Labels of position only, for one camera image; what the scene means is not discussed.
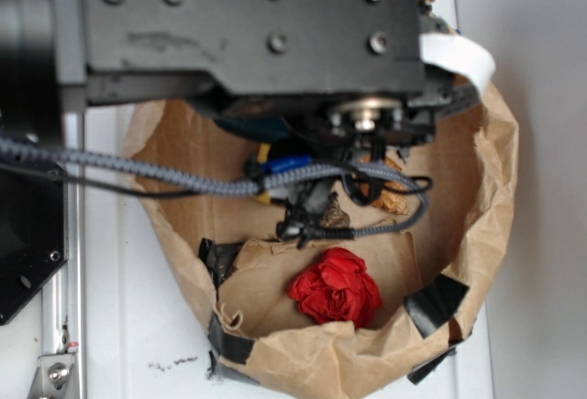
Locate orange conch seashell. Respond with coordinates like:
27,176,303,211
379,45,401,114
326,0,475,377
360,155,410,216

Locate black octagonal mount plate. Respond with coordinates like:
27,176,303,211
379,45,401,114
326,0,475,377
1,151,67,326

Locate dark green plastic pickle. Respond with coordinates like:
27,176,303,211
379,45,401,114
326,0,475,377
214,116,290,143

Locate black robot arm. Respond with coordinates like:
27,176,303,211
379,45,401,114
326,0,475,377
1,0,495,148

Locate white cooler lid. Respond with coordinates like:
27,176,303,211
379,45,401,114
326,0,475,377
79,0,493,398

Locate yellow sponge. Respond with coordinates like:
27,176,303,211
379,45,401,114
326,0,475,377
255,143,271,205

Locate aluminium rail with bracket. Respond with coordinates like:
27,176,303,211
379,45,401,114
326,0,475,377
26,109,88,399

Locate red crumpled paper flower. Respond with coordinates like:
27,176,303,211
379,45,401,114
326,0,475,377
287,247,383,328

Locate brown grey rock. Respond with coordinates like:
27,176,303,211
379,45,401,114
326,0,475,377
319,193,350,228

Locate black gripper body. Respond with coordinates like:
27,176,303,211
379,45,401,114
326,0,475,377
50,0,497,152

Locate brown paper bag tray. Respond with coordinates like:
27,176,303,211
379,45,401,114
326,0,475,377
143,86,519,398

